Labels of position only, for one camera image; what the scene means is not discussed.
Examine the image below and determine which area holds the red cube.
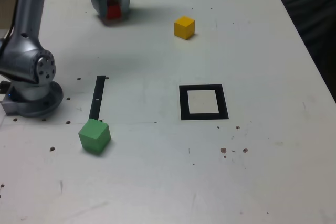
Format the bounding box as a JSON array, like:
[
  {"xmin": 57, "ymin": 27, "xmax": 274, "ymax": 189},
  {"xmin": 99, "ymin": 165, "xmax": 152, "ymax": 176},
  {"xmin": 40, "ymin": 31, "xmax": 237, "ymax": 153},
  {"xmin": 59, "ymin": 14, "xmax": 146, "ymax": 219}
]
[{"xmin": 106, "ymin": 0, "xmax": 123, "ymax": 22}]

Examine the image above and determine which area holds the person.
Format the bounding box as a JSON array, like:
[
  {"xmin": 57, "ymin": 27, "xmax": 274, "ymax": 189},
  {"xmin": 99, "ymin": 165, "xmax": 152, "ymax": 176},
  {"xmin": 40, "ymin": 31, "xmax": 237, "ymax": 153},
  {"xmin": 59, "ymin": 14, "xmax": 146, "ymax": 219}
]
[{"xmin": 282, "ymin": 0, "xmax": 336, "ymax": 104}]

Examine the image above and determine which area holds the yellow cube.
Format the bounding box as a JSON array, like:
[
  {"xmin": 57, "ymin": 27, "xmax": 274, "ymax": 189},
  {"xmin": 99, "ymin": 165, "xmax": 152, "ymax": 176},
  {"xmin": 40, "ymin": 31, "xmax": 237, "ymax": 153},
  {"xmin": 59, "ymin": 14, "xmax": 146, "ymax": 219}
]
[{"xmin": 174, "ymin": 16, "xmax": 196, "ymax": 40}]

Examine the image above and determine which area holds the black tape strip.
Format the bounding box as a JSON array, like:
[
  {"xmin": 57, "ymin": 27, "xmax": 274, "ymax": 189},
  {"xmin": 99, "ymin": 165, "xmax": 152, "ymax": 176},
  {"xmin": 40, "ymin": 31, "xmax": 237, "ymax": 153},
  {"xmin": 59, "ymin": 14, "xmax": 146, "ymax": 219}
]
[{"xmin": 88, "ymin": 75, "xmax": 106, "ymax": 121}]

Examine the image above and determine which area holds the black tape square outline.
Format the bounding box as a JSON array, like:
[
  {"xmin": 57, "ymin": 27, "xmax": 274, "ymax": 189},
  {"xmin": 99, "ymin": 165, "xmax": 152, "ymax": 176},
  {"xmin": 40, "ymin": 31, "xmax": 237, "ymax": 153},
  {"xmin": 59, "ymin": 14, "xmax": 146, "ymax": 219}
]
[{"xmin": 178, "ymin": 84, "xmax": 229, "ymax": 121}]

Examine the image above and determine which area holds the black base plug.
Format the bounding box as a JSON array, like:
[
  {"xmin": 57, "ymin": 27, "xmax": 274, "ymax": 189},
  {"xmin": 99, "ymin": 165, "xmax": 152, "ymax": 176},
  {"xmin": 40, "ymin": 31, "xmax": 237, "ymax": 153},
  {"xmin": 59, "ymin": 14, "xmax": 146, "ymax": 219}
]
[{"xmin": 0, "ymin": 80, "xmax": 11, "ymax": 96}]

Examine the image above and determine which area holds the green cube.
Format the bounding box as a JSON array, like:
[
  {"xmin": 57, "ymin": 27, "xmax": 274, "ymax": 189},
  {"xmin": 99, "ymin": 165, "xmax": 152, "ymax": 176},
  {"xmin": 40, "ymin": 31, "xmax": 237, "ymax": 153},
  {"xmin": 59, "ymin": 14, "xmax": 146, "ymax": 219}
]
[{"xmin": 78, "ymin": 118, "xmax": 112, "ymax": 156}]

